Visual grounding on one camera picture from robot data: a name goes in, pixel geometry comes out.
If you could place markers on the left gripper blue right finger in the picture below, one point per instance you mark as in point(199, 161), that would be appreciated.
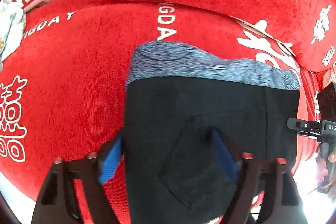
point(227, 154)

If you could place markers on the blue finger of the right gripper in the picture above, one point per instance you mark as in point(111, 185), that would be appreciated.
point(309, 129)

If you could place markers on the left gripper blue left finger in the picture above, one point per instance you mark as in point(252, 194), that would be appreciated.
point(108, 159)

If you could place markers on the black pants with grey waistband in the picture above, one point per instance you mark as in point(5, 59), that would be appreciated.
point(179, 99)

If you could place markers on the person right hand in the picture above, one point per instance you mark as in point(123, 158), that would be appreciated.
point(322, 171)

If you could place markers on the red wedding bed quilt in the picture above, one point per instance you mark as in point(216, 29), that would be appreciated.
point(63, 95)

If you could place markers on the white floral cloth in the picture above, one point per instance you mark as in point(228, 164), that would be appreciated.
point(13, 22)

